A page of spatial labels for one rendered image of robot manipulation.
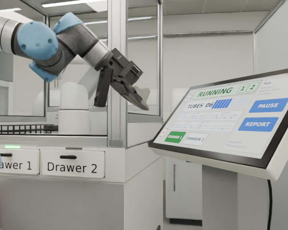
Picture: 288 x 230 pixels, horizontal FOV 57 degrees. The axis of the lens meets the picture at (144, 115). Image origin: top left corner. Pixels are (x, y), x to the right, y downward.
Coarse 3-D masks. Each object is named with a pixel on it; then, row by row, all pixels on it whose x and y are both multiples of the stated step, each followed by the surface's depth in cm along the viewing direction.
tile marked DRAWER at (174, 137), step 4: (172, 132) 93; (176, 132) 91; (180, 132) 89; (184, 132) 87; (168, 136) 93; (172, 136) 91; (176, 136) 89; (180, 136) 87; (168, 140) 91; (172, 140) 89; (176, 140) 87; (180, 140) 86
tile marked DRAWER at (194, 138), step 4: (192, 132) 83; (196, 132) 82; (188, 136) 83; (192, 136) 82; (196, 136) 80; (200, 136) 79; (204, 136) 77; (184, 140) 84; (188, 140) 82; (192, 140) 80; (196, 140) 79; (200, 140) 77; (204, 140) 76; (188, 144) 80; (192, 144) 79; (196, 144) 77; (200, 144) 76
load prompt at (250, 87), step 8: (216, 88) 92; (224, 88) 88; (232, 88) 84; (240, 88) 81; (248, 88) 78; (256, 88) 75; (192, 96) 101; (200, 96) 97; (208, 96) 92; (216, 96) 88
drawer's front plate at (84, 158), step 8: (48, 152) 117; (56, 152) 117; (64, 152) 116; (72, 152) 115; (80, 152) 114; (88, 152) 113; (96, 152) 112; (104, 152) 113; (48, 160) 117; (56, 160) 116; (64, 160) 116; (72, 160) 115; (80, 160) 114; (88, 160) 113; (96, 160) 112; (104, 160) 113; (72, 168) 115; (88, 168) 113; (96, 168) 112; (104, 168) 113; (72, 176) 115; (80, 176) 114; (88, 176) 113; (96, 176) 112
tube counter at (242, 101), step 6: (246, 96) 76; (252, 96) 74; (210, 102) 88; (216, 102) 85; (222, 102) 83; (228, 102) 80; (234, 102) 78; (240, 102) 76; (246, 102) 74; (204, 108) 88; (210, 108) 86; (216, 108) 83; (222, 108) 81; (228, 108) 78
